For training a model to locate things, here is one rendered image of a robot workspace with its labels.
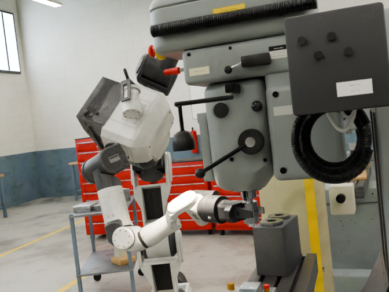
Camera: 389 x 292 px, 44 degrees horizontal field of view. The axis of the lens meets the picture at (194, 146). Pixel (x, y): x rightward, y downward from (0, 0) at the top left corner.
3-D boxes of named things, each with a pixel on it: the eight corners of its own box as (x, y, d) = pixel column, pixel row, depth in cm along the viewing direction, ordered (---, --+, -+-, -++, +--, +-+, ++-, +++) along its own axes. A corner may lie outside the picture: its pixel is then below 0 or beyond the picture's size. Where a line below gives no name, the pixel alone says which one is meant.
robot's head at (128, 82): (128, 112, 175) (117, 102, 169) (128, 93, 179) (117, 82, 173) (144, 108, 173) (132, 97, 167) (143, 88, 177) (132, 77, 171)
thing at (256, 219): (243, 225, 145) (241, 206, 145) (244, 221, 150) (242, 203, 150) (259, 223, 144) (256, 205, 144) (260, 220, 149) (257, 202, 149)
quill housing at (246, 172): (209, 196, 140) (197, 84, 138) (227, 184, 159) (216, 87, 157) (275, 192, 133) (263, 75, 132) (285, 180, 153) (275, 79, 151)
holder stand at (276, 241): (256, 275, 187) (251, 224, 186) (274, 258, 207) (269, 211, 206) (287, 276, 182) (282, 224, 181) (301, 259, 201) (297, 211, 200)
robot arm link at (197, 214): (199, 211, 153) (175, 210, 161) (217, 231, 158) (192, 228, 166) (215, 183, 158) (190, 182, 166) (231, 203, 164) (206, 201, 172)
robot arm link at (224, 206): (227, 200, 144) (198, 199, 153) (230, 232, 145) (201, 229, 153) (253, 192, 153) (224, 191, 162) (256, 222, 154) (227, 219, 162)
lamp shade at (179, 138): (173, 150, 156) (171, 131, 156) (196, 148, 156) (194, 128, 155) (172, 152, 149) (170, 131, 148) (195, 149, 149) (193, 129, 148)
